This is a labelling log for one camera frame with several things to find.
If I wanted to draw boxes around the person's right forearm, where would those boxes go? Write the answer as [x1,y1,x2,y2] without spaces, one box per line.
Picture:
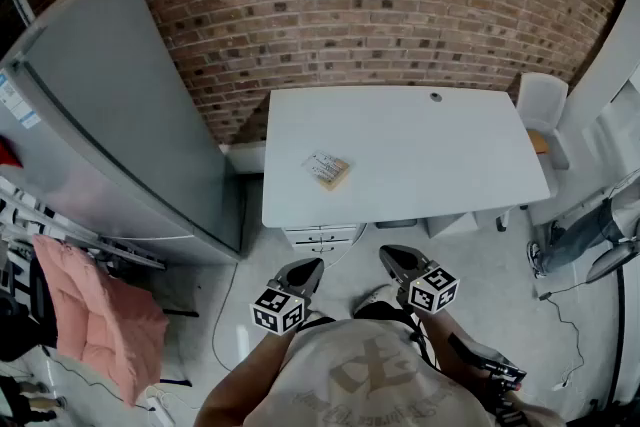
[417,309,494,369]

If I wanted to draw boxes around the floor cable with charger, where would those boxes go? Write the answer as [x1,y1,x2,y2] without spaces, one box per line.
[538,279,586,390]

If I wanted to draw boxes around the red triangular object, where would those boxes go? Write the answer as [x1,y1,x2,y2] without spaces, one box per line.
[0,134,24,169]

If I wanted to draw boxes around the blue white label sticker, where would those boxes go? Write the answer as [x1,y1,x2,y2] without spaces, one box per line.
[0,67,42,130]

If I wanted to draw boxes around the thin floor cable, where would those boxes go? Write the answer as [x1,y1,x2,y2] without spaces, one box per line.
[212,264,241,371]

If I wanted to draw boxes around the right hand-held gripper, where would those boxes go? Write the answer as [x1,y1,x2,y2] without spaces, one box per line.
[378,244,460,315]

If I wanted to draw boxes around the person's beige printed shirt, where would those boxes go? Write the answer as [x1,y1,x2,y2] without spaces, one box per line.
[244,317,566,427]

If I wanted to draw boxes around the pink cloth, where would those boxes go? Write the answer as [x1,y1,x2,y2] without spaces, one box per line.
[32,234,170,409]

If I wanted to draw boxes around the black harness strap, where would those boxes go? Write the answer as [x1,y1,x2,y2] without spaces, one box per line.
[477,379,531,427]

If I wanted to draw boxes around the white chair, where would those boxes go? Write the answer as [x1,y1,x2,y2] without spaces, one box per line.
[514,72,571,172]

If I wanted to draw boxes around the black metal chair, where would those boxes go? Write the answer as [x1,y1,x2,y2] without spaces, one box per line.
[0,254,200,389]

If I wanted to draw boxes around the person's left forearm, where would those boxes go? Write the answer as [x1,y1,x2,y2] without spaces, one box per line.
[199,327,301,427]

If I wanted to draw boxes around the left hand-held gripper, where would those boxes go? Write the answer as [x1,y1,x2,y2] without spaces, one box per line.
[249,257,325,334]

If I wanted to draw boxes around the white drawer cabinet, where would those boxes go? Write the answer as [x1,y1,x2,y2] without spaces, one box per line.
[282,223,369,256]

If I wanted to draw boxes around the grey refrigerator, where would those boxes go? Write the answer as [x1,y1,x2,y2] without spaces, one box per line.
[0,0,246,266]

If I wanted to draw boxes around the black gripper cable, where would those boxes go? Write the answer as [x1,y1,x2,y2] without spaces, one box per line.
[409,309,441,369]

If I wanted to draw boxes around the white power strip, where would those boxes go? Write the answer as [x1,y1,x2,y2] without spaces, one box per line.
[144,384,176,427]

